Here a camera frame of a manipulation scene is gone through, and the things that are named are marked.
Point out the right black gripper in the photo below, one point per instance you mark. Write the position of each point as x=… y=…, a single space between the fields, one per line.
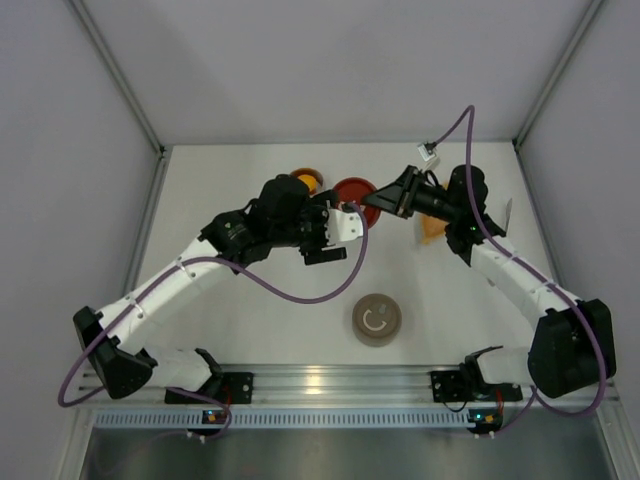
x=408 y=192

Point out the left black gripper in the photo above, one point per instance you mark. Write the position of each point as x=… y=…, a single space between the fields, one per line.
x=317 y=232

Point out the red round lid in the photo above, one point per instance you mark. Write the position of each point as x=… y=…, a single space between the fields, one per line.
x=353 y=190

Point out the orange round food ball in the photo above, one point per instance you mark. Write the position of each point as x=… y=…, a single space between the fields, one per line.
x=310 y=182

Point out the red-banded steel lunch tin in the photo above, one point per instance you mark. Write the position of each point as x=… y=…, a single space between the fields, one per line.
x=313 y=172

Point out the brown round lid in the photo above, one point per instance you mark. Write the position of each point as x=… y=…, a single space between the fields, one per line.
x=377 y=312

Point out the beige-banded steel lunch tin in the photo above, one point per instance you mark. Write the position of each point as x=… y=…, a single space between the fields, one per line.
x=375 y=339

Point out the metal tongs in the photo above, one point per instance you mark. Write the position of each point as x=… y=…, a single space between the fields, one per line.
x=507 y=215

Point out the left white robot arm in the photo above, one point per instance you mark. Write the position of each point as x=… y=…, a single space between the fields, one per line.
x=115 y=338

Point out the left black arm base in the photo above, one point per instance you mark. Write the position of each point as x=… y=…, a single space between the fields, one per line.
x=227 y=388

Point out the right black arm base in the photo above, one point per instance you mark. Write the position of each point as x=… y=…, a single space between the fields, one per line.
x=464 y=383

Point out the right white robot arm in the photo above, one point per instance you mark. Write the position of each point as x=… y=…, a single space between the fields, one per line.
x=572 y=345

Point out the orange leaf-shaped woven tray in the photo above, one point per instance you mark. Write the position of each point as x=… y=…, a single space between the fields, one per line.
x=431 y=228

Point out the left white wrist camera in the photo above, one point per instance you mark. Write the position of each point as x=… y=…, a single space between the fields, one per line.
x=343 y=227

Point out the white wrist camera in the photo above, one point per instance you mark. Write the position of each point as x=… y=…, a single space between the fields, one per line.
x=429 y=155
x=343 y=227

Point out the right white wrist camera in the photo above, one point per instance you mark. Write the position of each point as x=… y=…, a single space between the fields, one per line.
x=429 y=155

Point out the aluminium mounting rail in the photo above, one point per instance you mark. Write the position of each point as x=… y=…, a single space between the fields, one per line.
x=329 y=386

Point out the slotted grey cable duct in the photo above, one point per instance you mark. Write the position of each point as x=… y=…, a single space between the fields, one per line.
x=298 y=418

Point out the right aluminium frame post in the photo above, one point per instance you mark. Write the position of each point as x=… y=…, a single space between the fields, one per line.
x=576 y=37

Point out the aluminium frame post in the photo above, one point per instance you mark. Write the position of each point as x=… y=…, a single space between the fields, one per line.
x=98 y=42
x=576 y=37

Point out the left aluminium frame post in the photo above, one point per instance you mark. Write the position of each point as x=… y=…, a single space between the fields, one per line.
x=98 y=42

